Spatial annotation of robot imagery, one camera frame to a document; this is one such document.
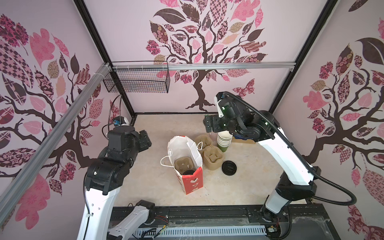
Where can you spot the stack of paper cups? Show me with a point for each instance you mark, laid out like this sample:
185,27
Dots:
224,139

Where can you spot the aluminium rail back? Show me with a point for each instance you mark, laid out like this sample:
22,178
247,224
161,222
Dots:
221,66

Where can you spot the aluminium rail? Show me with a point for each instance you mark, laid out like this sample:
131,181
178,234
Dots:
22,181
221,66

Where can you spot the red and white paper bag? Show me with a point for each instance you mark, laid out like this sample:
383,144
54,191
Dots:
182,146

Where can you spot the single pulp cup carrier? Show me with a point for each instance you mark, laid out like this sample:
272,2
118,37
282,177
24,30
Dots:
183,164

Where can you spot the black plastic cup lid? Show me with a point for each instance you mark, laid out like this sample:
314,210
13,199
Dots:
188,172

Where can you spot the black wire basket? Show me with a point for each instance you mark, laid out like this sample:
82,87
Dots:
138,77

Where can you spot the brown pulp cup carrier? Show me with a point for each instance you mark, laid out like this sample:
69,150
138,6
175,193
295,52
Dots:
212,156

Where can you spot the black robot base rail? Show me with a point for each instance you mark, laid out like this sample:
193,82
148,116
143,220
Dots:
183,215

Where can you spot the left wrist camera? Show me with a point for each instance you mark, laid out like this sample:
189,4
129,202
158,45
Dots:
120,121

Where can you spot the brown cardboard box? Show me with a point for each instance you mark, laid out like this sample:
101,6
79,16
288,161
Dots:
242,141

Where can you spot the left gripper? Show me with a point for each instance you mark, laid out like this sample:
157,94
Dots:
144,140

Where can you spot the aluminium rail left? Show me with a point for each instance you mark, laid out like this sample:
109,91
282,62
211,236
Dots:
22,181

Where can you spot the white slotted cable duct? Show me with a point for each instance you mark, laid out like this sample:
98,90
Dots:
220,231

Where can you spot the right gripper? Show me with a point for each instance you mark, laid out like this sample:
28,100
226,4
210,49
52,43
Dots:
210,122

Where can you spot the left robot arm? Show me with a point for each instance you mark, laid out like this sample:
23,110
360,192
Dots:
103,181

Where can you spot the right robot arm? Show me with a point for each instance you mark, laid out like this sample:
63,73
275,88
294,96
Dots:
297,182

